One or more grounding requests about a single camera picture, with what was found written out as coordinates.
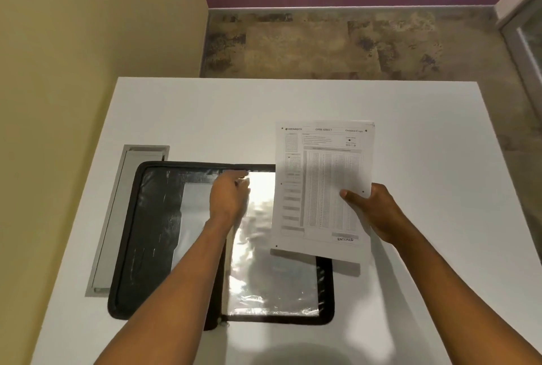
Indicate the person's right forearm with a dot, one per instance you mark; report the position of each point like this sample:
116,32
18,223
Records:
457,305

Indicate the printed white paper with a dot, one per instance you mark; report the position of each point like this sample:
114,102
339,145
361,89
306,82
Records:
322,166

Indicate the person's right hand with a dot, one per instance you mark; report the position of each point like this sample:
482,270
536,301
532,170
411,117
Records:
381,216

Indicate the black zip portfolio folder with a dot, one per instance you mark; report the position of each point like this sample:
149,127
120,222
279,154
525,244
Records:
148,229

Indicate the white framed glass door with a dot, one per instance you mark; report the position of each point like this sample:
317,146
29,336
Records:
525,43

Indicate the person's left forearm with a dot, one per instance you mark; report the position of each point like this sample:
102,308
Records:
169,305

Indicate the person's left hand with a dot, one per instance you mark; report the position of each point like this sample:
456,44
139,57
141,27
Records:
226,204

